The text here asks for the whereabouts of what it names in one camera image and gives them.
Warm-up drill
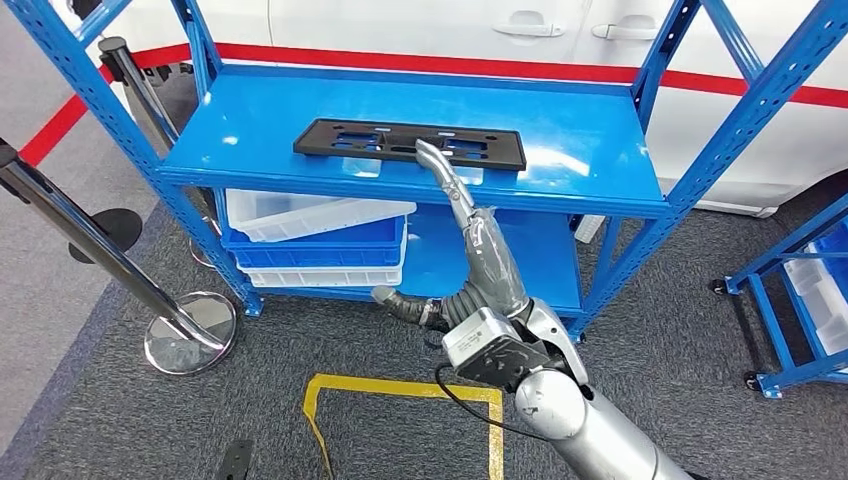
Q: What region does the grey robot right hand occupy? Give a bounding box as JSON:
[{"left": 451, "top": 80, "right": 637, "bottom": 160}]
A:
[{"left": 370, "top": 137, "right": 533, "bottom": 327}]

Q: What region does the black plastic frame part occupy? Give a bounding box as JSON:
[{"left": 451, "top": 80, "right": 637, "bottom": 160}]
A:
[{"left": 293, "top": 117, "right": 528, "bottom": 172}]

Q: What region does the blue metal shelf rack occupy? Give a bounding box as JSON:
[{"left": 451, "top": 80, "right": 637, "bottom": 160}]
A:
[{"left": 3, "top": 0, "right": 848, "bottom": 342}]

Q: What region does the yellow floor tape outline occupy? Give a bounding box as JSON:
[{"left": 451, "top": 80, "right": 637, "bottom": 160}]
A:
[{"left": 302, "top": 372, "right": 506, "bottom": 480}]

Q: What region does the long red barrier belt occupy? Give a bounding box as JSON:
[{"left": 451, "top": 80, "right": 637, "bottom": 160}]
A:
[{"left": 125, "top": 41, "right": 848, "bottom": 111}]

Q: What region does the white car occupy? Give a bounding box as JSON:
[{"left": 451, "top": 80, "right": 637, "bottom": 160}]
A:
[{"left": 49, "top": 0, "right": 848, "bottom": 220}]

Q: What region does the blue wheeled cart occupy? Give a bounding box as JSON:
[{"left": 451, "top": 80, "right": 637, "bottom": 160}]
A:
[{"left": 710, "top": 190, "right": 848, "bottom": 400}]

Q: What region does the chrome barrier stanchion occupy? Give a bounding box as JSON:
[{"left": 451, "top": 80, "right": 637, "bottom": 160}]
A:
[
  {"left": 0, "top": 137, "right": 238, "bottom": 377},
  {"left": 97, "top": 36, "right": 223, "bottom": 270}
]

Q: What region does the short red barrier belt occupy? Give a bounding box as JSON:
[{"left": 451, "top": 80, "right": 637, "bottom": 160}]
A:
[{"left": 18, "top": 66, "right": 117, "bottom": 167}]

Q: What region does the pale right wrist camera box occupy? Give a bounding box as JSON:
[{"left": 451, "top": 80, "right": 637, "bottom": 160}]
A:
[{"left": 441, "top": 305, "right": 552, "bottom": 392}]

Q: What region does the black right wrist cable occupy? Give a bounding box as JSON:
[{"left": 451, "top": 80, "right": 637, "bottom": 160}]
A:
[{"left": 433, "top": 362, "right": 551, "bottom": 444}]

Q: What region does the white car door handle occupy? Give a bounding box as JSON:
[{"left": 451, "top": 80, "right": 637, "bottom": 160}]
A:
[
  {"left": 491, "top": 9, "right": 566, "bottom": 39},
  {"left": 591, "top": 14, "right": 660, "bottom": 42}
]

